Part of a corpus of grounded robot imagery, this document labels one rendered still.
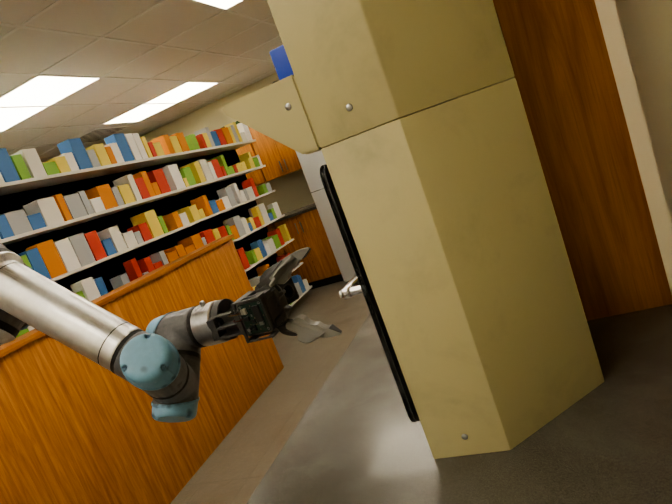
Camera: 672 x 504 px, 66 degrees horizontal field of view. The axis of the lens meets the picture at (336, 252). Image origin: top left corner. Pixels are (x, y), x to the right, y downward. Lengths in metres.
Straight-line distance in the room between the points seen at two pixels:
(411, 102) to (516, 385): 0.41
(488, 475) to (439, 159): 0.42
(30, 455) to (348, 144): 2.23
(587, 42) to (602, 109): 0.11
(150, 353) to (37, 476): 1.92
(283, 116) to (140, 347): 0.38
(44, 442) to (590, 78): 2.45
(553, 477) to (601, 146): 0.57
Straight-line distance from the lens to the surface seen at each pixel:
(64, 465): 2.76
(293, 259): 0.84
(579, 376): 0.86
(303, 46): 0.70
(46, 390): 2.73
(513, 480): 0.75
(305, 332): 0.87
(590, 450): 0.77
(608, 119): 1.03
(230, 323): 0.88
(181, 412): 0.92
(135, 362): 0.80
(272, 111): 0.71
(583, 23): 1.03
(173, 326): 0.96
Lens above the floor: 1.39
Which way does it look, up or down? 9 degrees down
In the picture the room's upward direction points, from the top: 20 degrees counter-clockwise
